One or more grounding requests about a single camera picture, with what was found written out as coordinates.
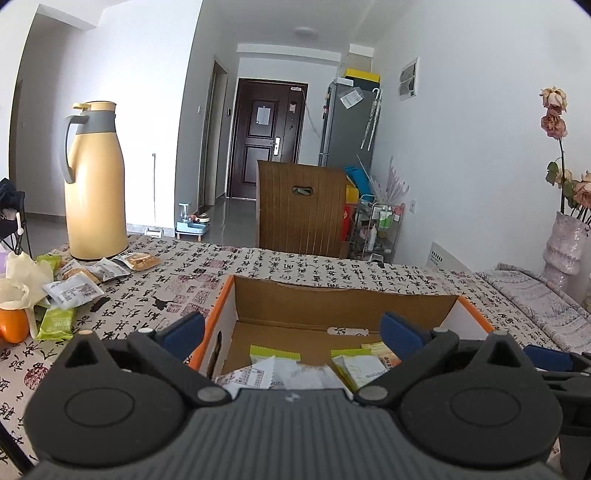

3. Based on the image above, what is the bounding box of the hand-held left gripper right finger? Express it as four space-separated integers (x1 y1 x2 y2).
353 311 536 409

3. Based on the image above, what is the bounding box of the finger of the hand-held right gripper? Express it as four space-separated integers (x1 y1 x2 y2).
524 344 591 381

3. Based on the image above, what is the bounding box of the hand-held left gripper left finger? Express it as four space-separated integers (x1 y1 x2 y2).
51 311 232 409

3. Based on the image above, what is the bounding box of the red cardboard box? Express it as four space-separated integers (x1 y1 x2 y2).
187 274 497 398

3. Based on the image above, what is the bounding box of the pile of mixed snack packets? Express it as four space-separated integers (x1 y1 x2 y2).
215 344 402 400

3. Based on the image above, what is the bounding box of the blue pet feeder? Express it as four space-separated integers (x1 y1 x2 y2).
175 202 209 241

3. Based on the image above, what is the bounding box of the metal pole stand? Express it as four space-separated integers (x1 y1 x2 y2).
144 152 165 239

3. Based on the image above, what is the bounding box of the pink textured vase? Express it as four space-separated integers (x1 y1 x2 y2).
542 211 591 275

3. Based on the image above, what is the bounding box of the metal trolley rack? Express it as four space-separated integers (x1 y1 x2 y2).
348 194 407 264

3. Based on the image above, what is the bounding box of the cluster of small snack packets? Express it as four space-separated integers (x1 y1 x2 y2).
36 250 162 342

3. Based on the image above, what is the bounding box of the white dried pampas bunch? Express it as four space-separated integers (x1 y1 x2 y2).
369 154 409 204

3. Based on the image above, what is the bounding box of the wooden chair back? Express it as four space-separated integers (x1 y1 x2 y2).
256 160 354 258

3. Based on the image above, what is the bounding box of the yellow thermos jug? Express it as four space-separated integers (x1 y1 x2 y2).
58 100 129 260

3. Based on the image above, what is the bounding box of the orange fruit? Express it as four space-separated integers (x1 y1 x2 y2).
0 308 29 344

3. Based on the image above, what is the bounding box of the dark brown entrance door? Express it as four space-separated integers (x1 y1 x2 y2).
227 78 308 201

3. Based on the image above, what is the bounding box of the grey interior door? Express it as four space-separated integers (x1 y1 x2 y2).
202 58 229 206

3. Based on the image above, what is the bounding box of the grey refrigerator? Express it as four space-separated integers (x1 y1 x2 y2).
318 79 382 171

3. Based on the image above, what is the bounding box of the white folded umbrella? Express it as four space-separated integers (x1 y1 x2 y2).
360 88 384 151

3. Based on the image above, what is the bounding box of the black folding chair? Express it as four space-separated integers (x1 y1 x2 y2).
0 178 33 257

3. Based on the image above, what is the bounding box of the dried pink rose bouquet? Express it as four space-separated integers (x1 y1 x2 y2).
539 87 591 227

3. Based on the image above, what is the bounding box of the yellow black box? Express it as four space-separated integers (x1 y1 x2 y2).
344 68 383 86

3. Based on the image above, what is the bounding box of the white wall heater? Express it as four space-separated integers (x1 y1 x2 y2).
425 241 476 273

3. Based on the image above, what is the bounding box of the white wall panel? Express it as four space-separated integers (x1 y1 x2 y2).
398 58 420 101

